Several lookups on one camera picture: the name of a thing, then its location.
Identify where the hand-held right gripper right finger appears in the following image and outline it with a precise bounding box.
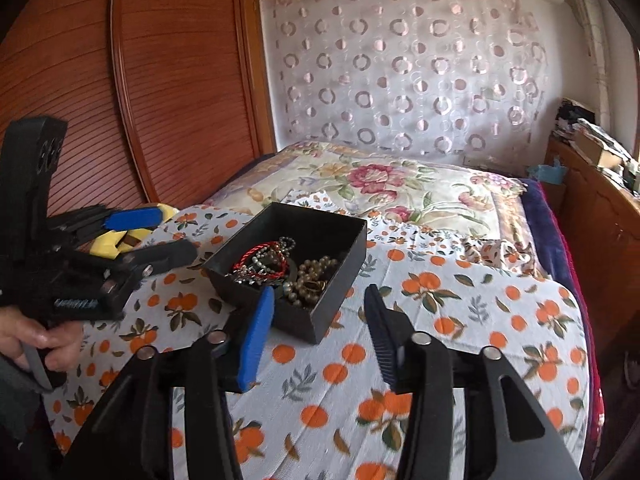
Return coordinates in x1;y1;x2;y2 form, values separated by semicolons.
364;284;583;480

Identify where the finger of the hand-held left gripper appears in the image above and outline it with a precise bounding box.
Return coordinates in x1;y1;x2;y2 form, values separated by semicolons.
69;238;199;307
47;204;166;248

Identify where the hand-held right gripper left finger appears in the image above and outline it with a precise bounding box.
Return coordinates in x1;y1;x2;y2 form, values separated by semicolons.
60;285;277;480

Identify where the silver wavy hair comb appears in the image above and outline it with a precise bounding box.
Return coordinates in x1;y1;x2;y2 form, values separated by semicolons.
231;266;267;288

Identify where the black rectangular box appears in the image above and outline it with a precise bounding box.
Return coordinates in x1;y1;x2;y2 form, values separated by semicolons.
202;201;369;345

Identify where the white pearl necklace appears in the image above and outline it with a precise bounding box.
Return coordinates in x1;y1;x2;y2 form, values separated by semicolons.
282;255;347;308

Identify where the red string bracelet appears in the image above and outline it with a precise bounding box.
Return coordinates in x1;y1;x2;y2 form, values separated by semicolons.
231;241;290;282

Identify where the person's left hand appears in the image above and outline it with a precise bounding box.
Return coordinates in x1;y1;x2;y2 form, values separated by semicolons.
0;307;85;375

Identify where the yellow striped cushion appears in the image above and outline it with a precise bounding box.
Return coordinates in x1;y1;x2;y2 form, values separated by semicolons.
87;202;179;261

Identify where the orange print bedsheet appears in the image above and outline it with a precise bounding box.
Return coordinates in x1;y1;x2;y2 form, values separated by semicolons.
45;205;601;480

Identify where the wooden headboard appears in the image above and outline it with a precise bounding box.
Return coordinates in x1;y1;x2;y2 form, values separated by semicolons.
0;0;277;241

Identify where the floral quilt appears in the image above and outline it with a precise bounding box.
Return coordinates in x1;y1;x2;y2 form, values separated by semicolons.
202;140;532;281

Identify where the purple blanket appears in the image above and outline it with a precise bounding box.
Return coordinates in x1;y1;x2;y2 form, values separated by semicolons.
520;177;607;461

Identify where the teal cloth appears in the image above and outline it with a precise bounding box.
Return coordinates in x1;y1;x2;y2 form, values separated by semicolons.
532;157;569;187

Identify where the wooden cabinet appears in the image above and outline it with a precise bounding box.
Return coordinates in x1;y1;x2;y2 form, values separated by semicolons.
542;132;640;361

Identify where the circle pattern curtain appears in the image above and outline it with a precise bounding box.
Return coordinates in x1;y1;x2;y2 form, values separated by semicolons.
260;0;567;171

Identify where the cardboard box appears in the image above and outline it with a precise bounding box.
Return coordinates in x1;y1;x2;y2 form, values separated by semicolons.
580;135;624;169

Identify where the pile of papers and books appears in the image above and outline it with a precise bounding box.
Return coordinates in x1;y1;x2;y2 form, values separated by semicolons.
552;97;640;196

